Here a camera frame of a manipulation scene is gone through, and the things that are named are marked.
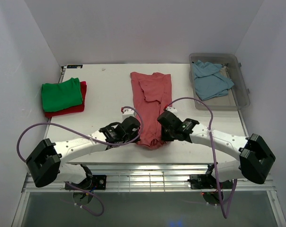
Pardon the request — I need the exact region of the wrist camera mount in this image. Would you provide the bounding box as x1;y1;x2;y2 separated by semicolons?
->
121;107;136;121
164;106;178;116

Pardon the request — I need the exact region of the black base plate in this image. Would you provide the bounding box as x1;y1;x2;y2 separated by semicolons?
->
187;174;233;189
64;175;107;190

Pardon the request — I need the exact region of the blue t shirt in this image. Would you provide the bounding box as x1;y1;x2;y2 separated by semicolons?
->
192;60;234;101

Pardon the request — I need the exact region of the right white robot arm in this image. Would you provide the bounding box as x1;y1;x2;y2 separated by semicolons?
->
157;111;276;188

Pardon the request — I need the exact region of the folded green t shirt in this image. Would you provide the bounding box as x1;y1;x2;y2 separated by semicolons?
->
41;78;83;112

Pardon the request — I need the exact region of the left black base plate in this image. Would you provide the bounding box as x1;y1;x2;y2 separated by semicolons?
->
64;175;107;190

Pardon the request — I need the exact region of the blue label sticker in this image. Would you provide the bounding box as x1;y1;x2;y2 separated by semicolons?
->
66;65;83;69

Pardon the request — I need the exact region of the salmon pink t shirt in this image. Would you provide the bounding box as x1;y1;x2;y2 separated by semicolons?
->
130;72;172;149

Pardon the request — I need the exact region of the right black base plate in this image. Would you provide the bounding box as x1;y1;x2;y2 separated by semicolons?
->
187;174;233;189

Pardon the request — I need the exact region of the clear plastic bin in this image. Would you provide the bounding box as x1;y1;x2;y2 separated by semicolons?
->
189;53;250;111

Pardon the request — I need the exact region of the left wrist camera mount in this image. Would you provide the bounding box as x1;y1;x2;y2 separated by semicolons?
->
121;107;136;121

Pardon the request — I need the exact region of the folded red t shirt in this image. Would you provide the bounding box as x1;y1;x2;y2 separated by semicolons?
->
41;78;87;118

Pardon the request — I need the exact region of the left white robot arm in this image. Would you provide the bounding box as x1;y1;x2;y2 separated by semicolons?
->
26;116;141;190

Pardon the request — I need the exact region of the aluminium table frame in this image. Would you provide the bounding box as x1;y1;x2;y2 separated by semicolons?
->
22;63;286;227

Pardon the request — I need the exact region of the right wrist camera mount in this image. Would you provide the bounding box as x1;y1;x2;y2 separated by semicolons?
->
164;106;178;116

